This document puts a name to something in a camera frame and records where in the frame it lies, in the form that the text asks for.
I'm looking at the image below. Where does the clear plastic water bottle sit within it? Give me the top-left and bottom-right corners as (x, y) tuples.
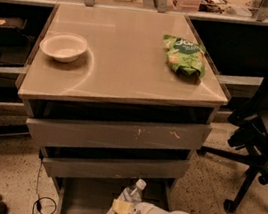
(106, 179), (146, 214)

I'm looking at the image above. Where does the open bottom drawer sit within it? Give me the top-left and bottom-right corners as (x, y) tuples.
(57, 178), (173, 214)

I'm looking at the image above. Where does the middle grey drawer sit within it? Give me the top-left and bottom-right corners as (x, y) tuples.
(42, 158), (190, 180)

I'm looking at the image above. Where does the grey drawer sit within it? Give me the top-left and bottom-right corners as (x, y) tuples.
(26, 118), (212, 150)
(42, 158), (190, 180)

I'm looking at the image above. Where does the top grey drawer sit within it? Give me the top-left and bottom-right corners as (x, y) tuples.
(26, 118), (212, 150)

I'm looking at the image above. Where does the grey drawer cabinet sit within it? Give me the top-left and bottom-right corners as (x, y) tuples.
(0, 0), (243, 214)

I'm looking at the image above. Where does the green snack bag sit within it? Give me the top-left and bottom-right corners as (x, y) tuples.
(163, 34), (206, 78)

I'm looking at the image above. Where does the white paper bowl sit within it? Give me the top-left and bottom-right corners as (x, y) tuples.
(39, 32), (88, 63)

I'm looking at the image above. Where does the black cable on floor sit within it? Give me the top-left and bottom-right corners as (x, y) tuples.
(29, 158), (65, 214)

